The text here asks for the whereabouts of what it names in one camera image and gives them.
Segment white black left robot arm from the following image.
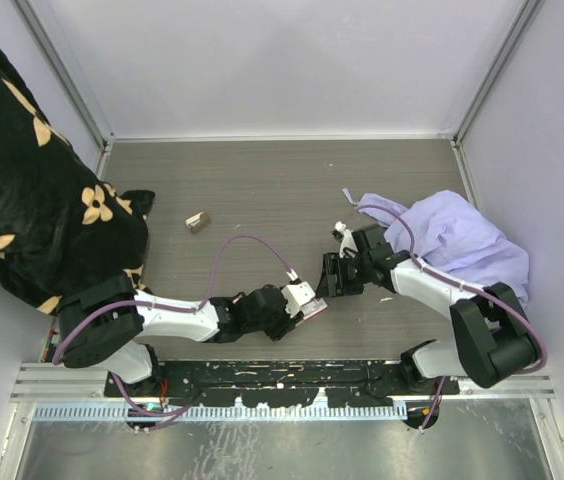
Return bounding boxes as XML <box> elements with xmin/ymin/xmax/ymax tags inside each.
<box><xmin>52</xmin><ymin>272</ymin><xmax>315</xmax><ymax>396</ymax></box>

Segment beige stapler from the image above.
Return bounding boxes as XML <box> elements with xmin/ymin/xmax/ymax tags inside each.
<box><xmin>185</xmin><ymin>212</ymin><xmax>211</xmax><ymax>235</ymax></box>

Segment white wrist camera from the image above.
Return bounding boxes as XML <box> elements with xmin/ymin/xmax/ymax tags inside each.
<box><xmin>332</xmin><ymin>221</ymin><xmax>358</xmax><ymax>259</ymax></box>
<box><xmin>281</xmin><ymin>281</ymin><xmax>315</xmax><ymax>318</ymax></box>

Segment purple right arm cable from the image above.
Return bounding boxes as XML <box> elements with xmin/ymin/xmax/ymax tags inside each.
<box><xmin>336</xmin><ymin>204</ymin><xmax>549</xmax><ymax>431</ymax></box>

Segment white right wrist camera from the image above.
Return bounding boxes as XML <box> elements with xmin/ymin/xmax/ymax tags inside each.
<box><xmin>332</xmin><ymin>221</ymin><xmax>358</xmax><ymax>259</ymax></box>

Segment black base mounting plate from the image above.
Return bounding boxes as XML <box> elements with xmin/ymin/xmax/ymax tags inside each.
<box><xmin>125</xmin><ymin>360</ymin><xmax>439</xmax><ymax>408</ymax></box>

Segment black floral blanket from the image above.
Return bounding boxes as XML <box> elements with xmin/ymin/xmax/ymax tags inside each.
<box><xmin>0</xmin><ymin>49</ymin><xmax>155</xmax><ymax>314</ymax></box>

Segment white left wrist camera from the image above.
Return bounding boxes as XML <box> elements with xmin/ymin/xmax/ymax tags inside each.
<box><xmin>281</xmin><ymin>281</ymin><xmax>315</xmax><ymax>318</ymax></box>

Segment aluminium front rail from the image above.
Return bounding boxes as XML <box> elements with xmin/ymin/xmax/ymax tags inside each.
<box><xmin>10</xmin><ymin>360</ymin><xmax>555</xmax><ymax>406</ymax></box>

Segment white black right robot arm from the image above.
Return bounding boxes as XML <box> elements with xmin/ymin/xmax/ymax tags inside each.
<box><xmin>316</xmin><ymin>223</ymin><xmax>545</xmax><ymax>394</ymax></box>

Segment white slotted cable duct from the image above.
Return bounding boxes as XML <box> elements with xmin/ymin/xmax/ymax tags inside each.
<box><xmin>33</xmin><ymin>401</ymin><xmax>408</xmax><ymax>422</ymax></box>

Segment lavender crumpled cloth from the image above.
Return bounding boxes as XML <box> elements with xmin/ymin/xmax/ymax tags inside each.
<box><xmin>358</xmin><ymin>190</ymin><xmax>530</xmax><ymax>306</ymax></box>

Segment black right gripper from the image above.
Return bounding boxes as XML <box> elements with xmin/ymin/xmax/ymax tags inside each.
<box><xmin>315</xmin><ymin>251</ymin><xmax>372</xmax><ymax>298</ymax></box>

